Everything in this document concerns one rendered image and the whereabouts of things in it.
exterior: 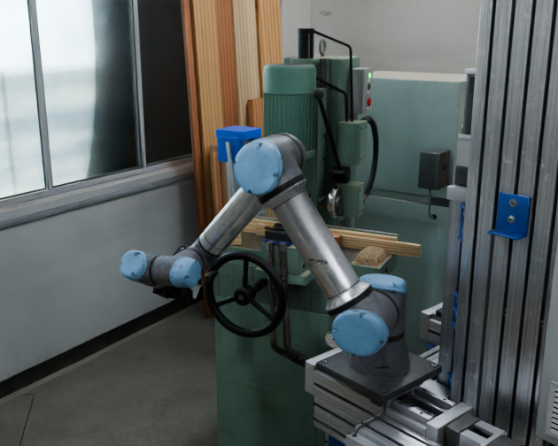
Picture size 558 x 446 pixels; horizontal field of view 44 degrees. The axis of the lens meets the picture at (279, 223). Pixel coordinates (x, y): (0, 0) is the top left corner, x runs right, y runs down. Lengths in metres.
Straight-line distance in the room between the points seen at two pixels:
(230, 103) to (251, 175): 2.53
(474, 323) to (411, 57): 3.09
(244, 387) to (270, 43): 2.38
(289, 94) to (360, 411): 1.04
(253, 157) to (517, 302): 0.67
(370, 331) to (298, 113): 0.98
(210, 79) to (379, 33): 1.36
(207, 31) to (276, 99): 1.61
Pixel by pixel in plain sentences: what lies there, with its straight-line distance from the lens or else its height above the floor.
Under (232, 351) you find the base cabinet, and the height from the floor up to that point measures 0.50.
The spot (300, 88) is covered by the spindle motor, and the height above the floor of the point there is 1.43.
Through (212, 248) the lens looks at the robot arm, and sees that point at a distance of 1.78.
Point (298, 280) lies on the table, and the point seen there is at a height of 0.86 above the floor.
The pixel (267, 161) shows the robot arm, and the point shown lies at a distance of 1.47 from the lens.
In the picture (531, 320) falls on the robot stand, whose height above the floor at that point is 1.01.
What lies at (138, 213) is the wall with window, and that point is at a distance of 3.71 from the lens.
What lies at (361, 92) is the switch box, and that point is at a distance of 2.53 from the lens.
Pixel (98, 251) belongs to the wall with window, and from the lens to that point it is 3.56.
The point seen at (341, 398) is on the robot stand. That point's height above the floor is 0.72.
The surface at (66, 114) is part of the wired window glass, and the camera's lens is 3.42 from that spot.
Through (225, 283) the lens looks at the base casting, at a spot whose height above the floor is 0.76.
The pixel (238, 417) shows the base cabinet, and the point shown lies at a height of 0.24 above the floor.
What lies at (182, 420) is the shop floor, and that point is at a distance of 3.09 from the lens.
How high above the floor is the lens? 1.63
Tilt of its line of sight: 16 degrees down
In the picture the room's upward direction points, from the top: straight up
